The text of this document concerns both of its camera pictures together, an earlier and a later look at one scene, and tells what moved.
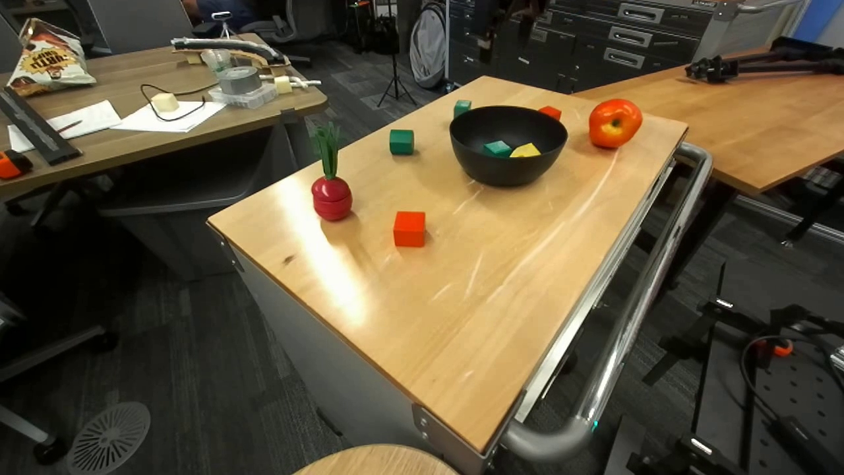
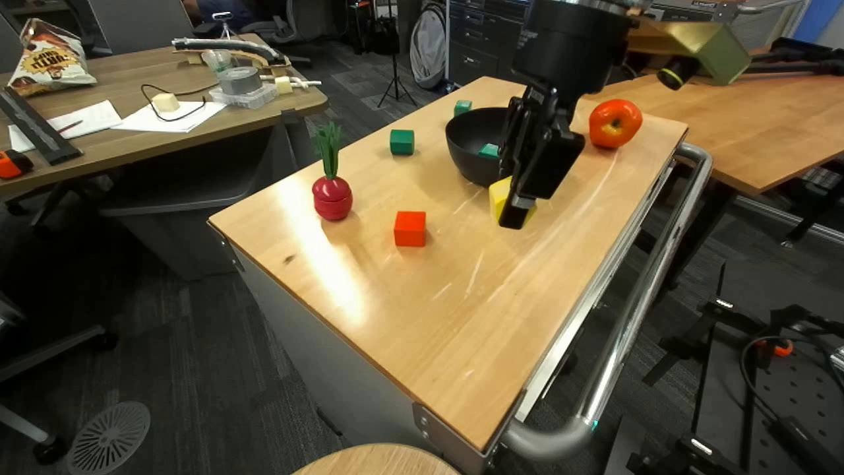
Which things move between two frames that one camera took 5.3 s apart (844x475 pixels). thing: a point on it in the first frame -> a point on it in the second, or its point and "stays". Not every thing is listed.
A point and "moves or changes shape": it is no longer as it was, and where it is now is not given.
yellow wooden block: [526, 152] moves or changes shape
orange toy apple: [613, 123] stays
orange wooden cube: [409, 229] stays
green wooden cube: [462, 107] stays
